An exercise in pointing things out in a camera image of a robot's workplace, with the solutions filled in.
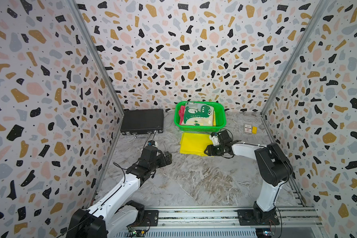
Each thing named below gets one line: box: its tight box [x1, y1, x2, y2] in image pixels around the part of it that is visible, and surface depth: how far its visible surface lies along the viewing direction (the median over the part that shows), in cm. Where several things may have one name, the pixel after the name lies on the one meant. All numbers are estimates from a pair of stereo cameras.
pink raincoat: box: [178, 105, 186, 126], surface depth 112 cm
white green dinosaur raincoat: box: [181, 101, 215, 127], surface depth 111 cm
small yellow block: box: [251, 126, 258, 135], surface depth 114 cm
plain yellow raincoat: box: [179, 132, 215, 158], surface depth 105 cm
